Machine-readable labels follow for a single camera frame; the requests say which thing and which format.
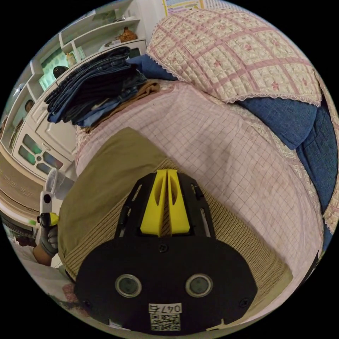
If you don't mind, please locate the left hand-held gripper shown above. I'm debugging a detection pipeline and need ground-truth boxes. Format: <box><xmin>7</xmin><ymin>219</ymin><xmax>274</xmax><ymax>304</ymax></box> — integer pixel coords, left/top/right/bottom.
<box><xmin>37</xmin><ymin>212</ymin><xmax>60</xmax><ymax>228</ymax></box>

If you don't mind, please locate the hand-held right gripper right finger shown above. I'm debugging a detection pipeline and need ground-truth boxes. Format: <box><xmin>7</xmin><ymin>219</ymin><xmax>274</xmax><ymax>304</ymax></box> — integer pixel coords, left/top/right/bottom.
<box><xmin>167</xmin><ymin>169</ymin><xmax>190</xmax><ymax>236</ymax></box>

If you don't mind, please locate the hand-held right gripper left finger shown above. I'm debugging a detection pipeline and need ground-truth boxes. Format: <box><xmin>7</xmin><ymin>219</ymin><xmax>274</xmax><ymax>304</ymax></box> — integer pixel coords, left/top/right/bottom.
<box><xmin>140</xmin><ymin>169</ymin><xmax>168</xmax><ymax>237</ymax></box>

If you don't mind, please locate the khaki sweater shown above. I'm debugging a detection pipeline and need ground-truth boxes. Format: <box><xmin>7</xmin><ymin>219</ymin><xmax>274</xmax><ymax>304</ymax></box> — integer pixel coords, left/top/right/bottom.
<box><xmin>57</xmin><ymin>127</ymin><xmax>294</xmax><ymax>308</ymax></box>

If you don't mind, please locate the person's left forearm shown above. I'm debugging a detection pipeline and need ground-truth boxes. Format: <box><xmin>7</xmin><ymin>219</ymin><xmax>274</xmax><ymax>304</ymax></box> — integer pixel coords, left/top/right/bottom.
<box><xmin>32</xmin><ymin>244</ymin><xmax>53</xmax><ymax>267</ymax></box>

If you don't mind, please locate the person's left hand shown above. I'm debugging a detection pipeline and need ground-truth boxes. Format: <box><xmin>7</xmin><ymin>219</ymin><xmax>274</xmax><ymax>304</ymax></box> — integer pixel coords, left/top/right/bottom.
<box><xmin>39</xmin><ymin>225</ymin><xmax>59</xmax><ymax>257</ymax></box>

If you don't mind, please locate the bed with pink checked sheet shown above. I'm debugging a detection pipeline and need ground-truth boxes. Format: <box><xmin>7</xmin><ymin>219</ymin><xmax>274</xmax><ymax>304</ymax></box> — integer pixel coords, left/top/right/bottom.
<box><xmin>16</xmin><ymin>78</ymin><xmax>339</xmax><ymax>333</ymax></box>

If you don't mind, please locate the white cupboard with shelves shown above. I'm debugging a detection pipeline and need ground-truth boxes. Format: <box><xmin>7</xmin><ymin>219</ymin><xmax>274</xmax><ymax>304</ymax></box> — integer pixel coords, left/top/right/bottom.
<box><xmin>0</xmin><ymin>0</ymin><xmax>149</xmax><ymax>182</ymax></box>

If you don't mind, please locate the pile of clothes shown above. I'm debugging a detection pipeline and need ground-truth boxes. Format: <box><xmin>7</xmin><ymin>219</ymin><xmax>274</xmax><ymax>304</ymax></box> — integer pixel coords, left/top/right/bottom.
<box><xmin>43</xmin><ymin>46</ymin><xmax>160</xmax><ymax>134</ymax></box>

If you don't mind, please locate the blue pillow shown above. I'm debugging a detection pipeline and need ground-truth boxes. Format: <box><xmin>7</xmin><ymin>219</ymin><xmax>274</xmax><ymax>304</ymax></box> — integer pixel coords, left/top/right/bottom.
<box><xmin>238</xmin><ymin>96</ymin><xmax>319</xmax><ymax>151</ymax></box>
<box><xmin>126</xmin><ymin>54</ymin><xmax>178</xmax><ymax>82</ymax></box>

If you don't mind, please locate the pink patchwork quilted pillow cover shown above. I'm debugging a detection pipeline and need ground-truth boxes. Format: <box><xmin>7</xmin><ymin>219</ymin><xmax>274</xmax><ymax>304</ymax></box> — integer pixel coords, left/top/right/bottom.
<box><xmin>146</xmin><ymin>10</ymin><xmax>323</xmax><ymax>108</ymax></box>

